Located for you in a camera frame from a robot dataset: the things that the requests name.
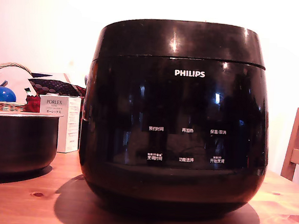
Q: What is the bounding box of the black rice cooker lid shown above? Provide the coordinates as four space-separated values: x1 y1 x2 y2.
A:
92 13 269 74

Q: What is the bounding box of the black Philips rice cooker body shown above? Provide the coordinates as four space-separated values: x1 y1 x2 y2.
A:
74 50 275 224

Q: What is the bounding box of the dark dotted patterned cloth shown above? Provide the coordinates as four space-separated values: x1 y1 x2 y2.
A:
27 71 88 98

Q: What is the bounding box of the white Porlex cardboard box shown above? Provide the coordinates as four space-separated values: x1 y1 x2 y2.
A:
35 94 83 154

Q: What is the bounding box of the red knitted cloth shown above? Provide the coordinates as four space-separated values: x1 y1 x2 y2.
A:
23 94 42 114

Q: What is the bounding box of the black inner cooking pot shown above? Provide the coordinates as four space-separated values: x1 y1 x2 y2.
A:
0 109 63 184

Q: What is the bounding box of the white printed cloth bag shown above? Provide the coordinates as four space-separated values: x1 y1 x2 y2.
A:
0 64 38 105

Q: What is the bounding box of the woven wicker basket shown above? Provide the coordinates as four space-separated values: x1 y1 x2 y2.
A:
0 60 37 114

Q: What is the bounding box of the blue ball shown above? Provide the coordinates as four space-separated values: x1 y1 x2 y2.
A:
0 86 18 104

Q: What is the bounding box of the wooden chair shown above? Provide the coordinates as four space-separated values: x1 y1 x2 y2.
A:
279 106 299 183

